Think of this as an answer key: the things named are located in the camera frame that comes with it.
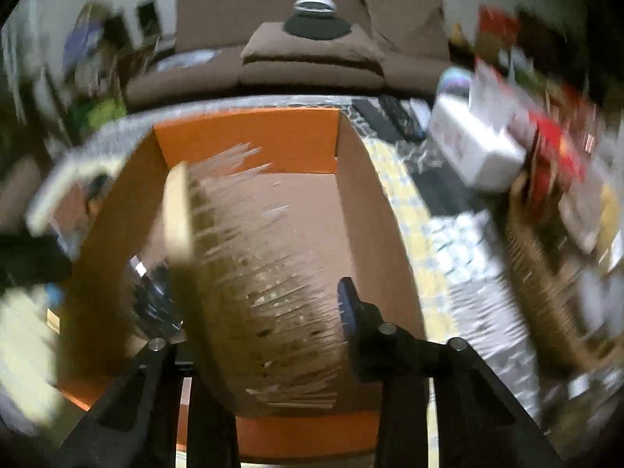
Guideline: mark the flat brown seat cushion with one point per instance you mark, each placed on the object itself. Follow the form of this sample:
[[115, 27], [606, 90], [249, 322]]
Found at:
[[312, 51]]

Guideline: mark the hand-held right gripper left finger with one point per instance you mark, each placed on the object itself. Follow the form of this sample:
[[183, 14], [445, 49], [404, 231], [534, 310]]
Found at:
[[122, 399]]

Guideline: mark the black speaker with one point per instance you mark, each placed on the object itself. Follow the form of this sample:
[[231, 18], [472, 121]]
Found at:
[[148, 19]]

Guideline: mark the red shoe boxes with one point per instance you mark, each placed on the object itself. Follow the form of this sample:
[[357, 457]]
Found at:
[[497, 27]]

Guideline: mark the wicker basket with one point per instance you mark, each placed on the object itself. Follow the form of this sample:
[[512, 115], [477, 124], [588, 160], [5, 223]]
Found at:
[[541, 273]]

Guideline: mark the purple container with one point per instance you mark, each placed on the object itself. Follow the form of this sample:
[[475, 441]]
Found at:
[[453, 83]]

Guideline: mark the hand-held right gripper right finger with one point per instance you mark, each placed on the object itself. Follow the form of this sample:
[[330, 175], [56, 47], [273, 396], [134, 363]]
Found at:
[[347, 302]]

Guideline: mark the brown sofa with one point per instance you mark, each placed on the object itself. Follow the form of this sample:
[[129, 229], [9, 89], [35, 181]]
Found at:
[[219, 9]]

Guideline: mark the green bag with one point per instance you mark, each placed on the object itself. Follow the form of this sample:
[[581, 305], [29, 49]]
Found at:
[[95, 112]]

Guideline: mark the large brown back pillow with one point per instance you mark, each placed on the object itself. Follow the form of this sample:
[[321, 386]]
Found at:
[[404, 14]]

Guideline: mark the white oval device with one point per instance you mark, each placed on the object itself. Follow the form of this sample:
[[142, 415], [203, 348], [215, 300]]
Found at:
[[316, 5]]

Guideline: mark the orange cardboard box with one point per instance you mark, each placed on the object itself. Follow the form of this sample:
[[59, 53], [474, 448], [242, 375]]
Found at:
[[292, 136]]

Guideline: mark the white papers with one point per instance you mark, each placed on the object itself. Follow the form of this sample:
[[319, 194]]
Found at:
[[185, 59]]

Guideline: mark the red carton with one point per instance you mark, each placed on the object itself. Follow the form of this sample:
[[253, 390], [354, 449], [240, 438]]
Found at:
[[555, 161]]

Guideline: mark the stack of blue boxes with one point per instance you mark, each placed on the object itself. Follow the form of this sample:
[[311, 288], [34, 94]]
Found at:
[[83, 44]]

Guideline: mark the white tissue box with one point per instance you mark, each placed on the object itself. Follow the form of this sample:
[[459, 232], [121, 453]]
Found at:
[[468, 141]]

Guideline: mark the round woven spiral coaster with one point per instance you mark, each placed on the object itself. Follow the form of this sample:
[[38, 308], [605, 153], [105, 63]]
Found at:
[[253, 278]]

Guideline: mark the yellow plaid tablecloth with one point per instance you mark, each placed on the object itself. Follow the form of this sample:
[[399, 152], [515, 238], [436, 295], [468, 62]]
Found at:
[[414, 214]]

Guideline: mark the red and white packet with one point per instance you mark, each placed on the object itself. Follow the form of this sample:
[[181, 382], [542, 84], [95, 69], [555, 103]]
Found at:
[[497, 97]]

